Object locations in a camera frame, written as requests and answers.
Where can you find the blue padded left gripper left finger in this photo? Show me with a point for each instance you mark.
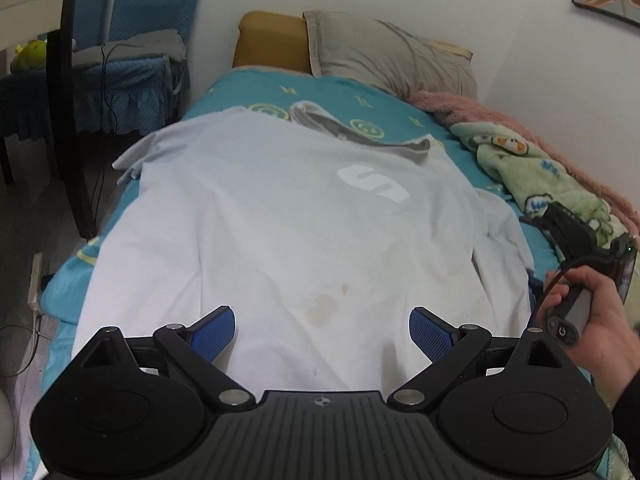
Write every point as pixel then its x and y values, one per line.
pixel 192 351

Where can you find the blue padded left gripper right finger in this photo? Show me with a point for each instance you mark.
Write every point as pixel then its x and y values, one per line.
pixel 455 354

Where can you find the white t-shirt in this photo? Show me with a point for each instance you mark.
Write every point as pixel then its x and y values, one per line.
pixel 320 243

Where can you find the person's right hand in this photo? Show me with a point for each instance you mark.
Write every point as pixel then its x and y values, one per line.
pixel 609 348

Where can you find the green cartoon fleece blanket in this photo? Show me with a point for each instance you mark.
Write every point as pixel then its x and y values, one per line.
pixel 533 178

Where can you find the teal patterned bed sheet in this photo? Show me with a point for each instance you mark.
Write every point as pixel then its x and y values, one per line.
pixel 120 410

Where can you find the white power strip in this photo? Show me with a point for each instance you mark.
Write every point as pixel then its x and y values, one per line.
pixel 39 270

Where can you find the pink fuzzy blanket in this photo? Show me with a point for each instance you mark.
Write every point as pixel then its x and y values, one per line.
pixel 449 109

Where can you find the blue quilted chair cover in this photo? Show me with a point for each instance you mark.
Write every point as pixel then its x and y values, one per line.
pixel 130 70

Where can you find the dark wooden chair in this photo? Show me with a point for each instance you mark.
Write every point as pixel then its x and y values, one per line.
pixel 28 19

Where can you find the mustard yellow cushion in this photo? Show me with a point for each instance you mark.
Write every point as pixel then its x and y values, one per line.
pixel 273 40

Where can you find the grey pillow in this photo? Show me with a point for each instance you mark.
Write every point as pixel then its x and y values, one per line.
pixel 383 56

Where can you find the yellow-green plush toy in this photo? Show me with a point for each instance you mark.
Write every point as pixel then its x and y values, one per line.
pixel 31 57

